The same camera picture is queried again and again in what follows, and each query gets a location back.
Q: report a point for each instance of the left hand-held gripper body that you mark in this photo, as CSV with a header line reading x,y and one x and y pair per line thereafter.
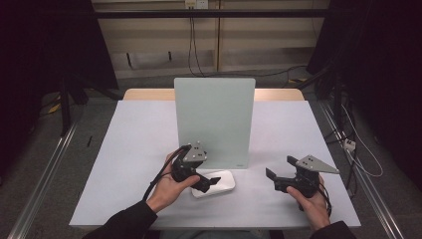
x,y
190,159

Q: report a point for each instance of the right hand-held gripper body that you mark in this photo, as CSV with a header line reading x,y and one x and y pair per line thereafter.
x,y
305,176

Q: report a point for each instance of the white board eraser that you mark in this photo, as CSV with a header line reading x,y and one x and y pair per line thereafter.
x,y
223,185

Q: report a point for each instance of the pale green glass writing board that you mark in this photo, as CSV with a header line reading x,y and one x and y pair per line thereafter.
x,y
215,113

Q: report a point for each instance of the person's left hand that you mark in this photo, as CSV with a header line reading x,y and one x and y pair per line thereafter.
x,y
169,192

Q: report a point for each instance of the person's right hand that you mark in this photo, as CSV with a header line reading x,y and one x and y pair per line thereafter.
x,y
312,209

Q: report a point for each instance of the white power strip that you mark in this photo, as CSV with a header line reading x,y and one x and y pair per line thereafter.
x,y
349,144

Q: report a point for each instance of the white table cover sheet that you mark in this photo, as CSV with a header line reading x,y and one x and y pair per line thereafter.
x,y
139,139

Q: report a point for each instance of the black curtain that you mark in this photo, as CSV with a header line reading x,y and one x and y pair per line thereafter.
x,y
381,66
43,46

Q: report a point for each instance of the black stand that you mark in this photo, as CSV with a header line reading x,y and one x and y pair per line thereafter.
x,y
66,103

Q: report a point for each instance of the metal floor rail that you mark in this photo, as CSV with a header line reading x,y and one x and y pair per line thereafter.
x,y
43,179
361,172

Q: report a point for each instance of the white wall socket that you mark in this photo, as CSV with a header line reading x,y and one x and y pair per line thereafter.
x,y
196,4

